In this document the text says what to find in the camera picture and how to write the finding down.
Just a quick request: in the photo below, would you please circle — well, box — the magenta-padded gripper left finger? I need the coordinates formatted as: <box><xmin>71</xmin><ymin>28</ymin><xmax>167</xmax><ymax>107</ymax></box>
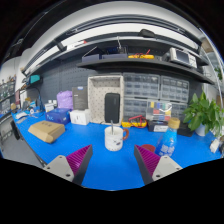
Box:
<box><xmin>43</xmin><ymin>144</ymin><xmax>94</xmax><ymax>186</ymax></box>

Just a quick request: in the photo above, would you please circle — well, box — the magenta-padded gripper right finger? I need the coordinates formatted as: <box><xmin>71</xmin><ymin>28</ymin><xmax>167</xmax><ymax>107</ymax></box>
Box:
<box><xmin>134</xmin><ymin>144</ymin><xmax>184</xmax><ymax>186</ymax></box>

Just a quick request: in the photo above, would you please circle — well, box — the blue drink bottle gold cap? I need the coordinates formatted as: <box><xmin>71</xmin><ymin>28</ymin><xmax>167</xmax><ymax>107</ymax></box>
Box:
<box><xmin>154</xmin><ymin>117</ymin><xmax>181</xmax><ymax>158</ymax></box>

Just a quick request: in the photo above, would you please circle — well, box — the brown cardboard box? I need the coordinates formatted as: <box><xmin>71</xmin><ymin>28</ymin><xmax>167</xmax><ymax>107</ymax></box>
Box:
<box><xmin>27</xmin><ymin>120</ymin><xmax>66</xmax><ymax>144</ymax></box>

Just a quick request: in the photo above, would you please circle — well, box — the black box with white label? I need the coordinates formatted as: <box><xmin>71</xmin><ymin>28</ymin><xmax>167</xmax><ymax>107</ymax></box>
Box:
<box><xmin>147</xmin><ymin>119</ymin><xmax>170</xmax><ymax>133</ymax></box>

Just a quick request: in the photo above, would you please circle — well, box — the black flat case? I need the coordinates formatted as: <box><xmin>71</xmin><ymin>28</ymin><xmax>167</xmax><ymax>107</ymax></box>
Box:
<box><xmin>175</xmin><ymin>122</ymin><xmax>195</xmax><ymax>138</ymax></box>

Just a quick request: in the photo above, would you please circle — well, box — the blue box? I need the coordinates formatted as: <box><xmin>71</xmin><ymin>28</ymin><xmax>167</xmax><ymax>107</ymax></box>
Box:
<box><xmin>45</xmin><ymin>107</ymin><xmax>72</xmax><ymax>125</ymax></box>

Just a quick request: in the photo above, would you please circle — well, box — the white charger block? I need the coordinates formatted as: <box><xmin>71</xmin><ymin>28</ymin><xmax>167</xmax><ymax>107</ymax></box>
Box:
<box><xmin>209</xmin><ymin>137</ymin><xmax>222</xmax><ymax>154</ymax></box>

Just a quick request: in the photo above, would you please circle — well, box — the clear organizer with coloured parts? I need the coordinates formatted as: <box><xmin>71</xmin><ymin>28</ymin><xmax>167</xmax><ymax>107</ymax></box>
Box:
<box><xmin>145</xmin><ymin>100</ymin><xmax>173</xmax><ymax>123</ymax></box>

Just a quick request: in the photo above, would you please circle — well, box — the yellow multimeter with red leads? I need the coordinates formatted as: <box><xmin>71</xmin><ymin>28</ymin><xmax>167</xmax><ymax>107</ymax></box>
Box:
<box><xmin>121</xmin><ymin>114</ymin><xmax>148</xmax><ymax>129</ymax></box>

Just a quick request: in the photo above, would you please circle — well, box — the small white box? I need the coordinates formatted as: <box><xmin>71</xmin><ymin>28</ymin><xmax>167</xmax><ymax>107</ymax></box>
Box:
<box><xmin>44</xmin><ymin>99</ymin><xmax>58</xmax><ymax>113</ymax></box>

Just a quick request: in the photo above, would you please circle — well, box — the green potted plant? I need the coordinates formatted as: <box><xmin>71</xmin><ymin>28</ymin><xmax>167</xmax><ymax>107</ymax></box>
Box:
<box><xmin>182</xmin><ymin>91</ymin><xmax>224</xmax><ymax>138</ymax></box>

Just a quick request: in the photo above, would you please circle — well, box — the purple bag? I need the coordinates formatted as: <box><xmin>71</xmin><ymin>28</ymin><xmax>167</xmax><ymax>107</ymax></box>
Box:
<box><xmin>56</xmin><ymin>90</ymin><xmax>74</xmax><ymax>110</ymax></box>

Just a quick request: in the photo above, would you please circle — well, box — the dark grey flat box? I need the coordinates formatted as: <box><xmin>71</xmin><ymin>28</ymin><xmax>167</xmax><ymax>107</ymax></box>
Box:
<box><xmin>71</xmin><ymin>86</ymin><xmax>89</xmax><ymax>111</ymax></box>

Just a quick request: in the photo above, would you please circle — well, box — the beige dotted open box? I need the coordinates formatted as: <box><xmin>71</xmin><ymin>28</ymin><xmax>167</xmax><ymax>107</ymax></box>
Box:
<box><xmin>87</xmin><ymin>75</ymin><xmax>125</xmax><ymax>126</ymax></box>

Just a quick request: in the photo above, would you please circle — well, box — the black rectangular case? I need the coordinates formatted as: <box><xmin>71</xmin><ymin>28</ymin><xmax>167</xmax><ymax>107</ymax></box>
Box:
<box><xmin>104</xmin><ymin>92</ymin><xmax>121</xmax><ymax>124</ymax></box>

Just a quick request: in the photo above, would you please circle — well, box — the dark shelf unit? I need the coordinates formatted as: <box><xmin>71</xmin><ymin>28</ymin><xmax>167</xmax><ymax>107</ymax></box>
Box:
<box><xmin>0</xmin><ymin>78</ymin><xmax>17</xmax><ymax>116</ymax></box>

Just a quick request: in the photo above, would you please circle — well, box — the dark grey overhead shelf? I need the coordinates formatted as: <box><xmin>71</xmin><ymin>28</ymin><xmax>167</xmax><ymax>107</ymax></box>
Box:
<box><xmin>20</xmin><ymin>28</ymin><xmax>216</xmax><ymax>86</ymax></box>

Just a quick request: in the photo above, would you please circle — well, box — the grey oscilloscope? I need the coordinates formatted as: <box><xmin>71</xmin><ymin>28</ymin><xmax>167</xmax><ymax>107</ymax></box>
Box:
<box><xmin>168</xmin><ymin>47</ymin><xmax>199</xmax><ymax>69</ymax></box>

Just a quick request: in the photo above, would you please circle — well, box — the white metal shelf unit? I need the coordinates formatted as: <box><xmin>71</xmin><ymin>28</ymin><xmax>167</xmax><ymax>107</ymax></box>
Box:
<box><xmin>199</xmin><ymin>31</ymin><xmax>224</xmax><ymax>101</ymax></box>

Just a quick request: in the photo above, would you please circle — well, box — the white mug orange handle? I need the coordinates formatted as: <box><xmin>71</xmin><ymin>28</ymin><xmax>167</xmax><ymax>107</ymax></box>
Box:
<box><xmin>104</xmin><ymin>125</ymin><xmax>130</xmax><ymax>152</ymax></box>

